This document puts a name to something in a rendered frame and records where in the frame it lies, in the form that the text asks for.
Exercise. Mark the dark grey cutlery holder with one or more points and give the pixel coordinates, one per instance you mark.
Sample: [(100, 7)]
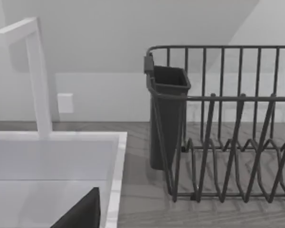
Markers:
[(165, 118)]

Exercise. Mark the white sink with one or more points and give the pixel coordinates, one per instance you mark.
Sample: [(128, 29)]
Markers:
[(52, 161)]

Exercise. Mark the white wall socket plate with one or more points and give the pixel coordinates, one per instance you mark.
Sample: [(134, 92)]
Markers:
[(65, 103)]

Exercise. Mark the tall white tap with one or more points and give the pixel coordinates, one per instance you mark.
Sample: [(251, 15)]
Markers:
[(39, 78)]

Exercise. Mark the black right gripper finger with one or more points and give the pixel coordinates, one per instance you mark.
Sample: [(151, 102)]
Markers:
[(85, 210)]

